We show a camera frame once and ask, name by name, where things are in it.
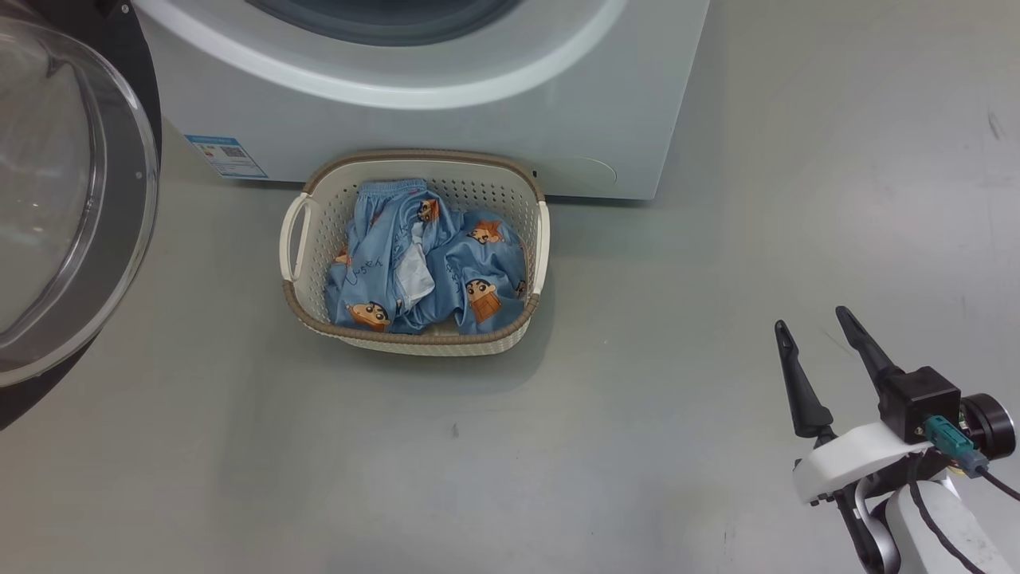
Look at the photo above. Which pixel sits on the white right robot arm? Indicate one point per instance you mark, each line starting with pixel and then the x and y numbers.
pixel 956 542

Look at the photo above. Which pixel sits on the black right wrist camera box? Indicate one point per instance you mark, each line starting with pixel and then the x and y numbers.
pixel 916 399

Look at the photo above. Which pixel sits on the cream perforated laundry basket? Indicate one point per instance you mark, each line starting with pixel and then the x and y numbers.
pixel 414 341

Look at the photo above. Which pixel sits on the white front-load washing machine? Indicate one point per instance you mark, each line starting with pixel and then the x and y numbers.
pixel 478 135

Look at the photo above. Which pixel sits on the black round glass washer door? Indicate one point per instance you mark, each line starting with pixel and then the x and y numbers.
pixel 64 199

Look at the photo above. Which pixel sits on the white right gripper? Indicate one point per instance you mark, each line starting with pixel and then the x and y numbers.
pixel 853 458

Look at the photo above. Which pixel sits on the blue cartoon print garment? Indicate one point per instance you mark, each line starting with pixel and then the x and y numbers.
pixel 486 279
pixel 382 255

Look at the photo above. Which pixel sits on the blue energy label sticker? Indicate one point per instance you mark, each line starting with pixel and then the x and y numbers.
pixel 227 157

